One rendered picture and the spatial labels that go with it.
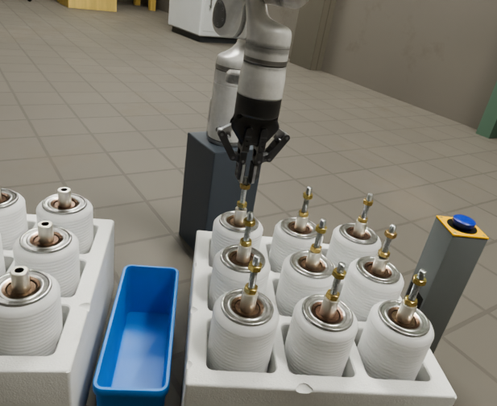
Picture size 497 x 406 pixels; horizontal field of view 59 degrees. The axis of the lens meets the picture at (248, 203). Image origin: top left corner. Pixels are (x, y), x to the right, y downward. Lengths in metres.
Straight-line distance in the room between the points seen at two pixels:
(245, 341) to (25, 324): 0.29
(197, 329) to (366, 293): 0.28
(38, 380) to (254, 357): 0.28
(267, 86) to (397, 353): 0.44
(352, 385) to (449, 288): 0.34
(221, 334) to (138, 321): 0.36
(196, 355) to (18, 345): 0.24
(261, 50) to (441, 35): 2.79
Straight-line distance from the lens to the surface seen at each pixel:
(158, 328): 0.95
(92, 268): 0.81
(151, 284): 0.94
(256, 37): 0.70
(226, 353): 0.64
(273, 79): 0.70
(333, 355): 0.66
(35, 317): 0.65
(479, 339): 1.20
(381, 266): 0.78
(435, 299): 0.94
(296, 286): 0.73
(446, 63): 3.38
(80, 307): 0.74
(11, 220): 0.87
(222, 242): 0.81
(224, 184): 1.05
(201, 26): 4.61
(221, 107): 1.02
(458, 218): 0.90
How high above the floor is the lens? 0.67
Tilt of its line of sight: 27 degrees down
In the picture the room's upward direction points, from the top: 10 degrees clockwise
